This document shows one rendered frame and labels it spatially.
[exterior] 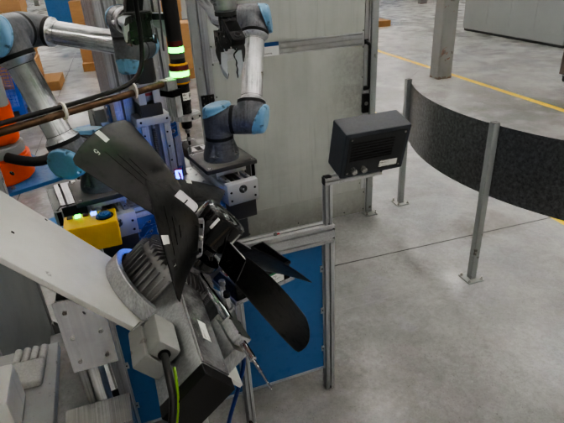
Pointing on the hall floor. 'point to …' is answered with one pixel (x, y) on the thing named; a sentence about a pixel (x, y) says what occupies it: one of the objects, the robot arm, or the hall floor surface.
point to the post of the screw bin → (247, 374)
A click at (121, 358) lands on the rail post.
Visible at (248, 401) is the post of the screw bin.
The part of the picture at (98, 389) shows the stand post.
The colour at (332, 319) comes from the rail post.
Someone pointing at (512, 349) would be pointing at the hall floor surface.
